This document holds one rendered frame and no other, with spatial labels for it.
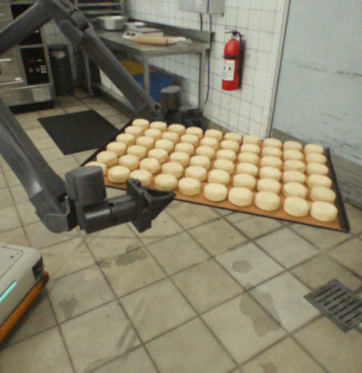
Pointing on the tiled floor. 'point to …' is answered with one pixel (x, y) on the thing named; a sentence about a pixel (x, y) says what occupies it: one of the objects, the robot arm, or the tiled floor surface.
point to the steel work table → (199, 41)
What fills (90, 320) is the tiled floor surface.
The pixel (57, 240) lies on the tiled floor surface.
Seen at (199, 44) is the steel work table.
